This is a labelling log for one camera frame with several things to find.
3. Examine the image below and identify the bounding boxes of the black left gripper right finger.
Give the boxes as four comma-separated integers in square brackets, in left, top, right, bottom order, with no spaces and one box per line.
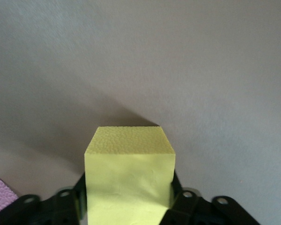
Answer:
[159,170,262,225]

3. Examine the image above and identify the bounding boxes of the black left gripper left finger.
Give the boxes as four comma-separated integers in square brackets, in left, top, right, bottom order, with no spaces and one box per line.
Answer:
[0,172,89,225]

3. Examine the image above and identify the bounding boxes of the pink foam cube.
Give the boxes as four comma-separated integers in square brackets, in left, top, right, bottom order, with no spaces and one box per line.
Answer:
[0,178,20,214]

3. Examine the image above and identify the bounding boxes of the yellow foam cube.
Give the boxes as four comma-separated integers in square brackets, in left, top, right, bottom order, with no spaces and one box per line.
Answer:
[83,126,177,225]

